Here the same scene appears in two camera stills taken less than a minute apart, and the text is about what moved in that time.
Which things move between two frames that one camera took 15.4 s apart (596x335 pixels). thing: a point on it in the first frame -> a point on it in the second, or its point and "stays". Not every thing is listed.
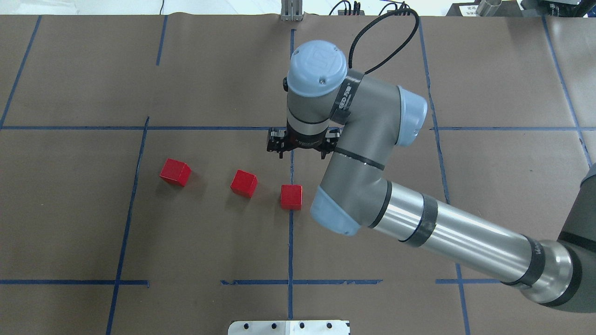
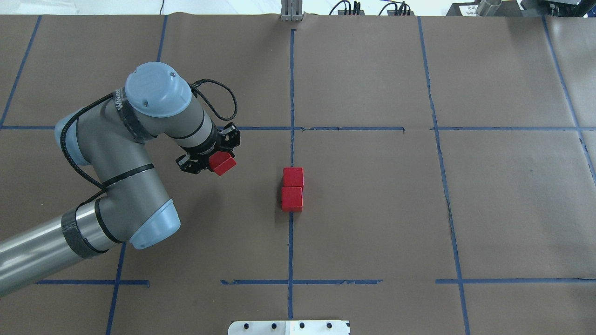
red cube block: x=291 y=197 stays
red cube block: x=244 y=183 -> x=293 y=177
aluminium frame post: x=291 y=10 stays
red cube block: x=175 y=172 -> x=221 y=162
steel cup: x=488 y=8 stays
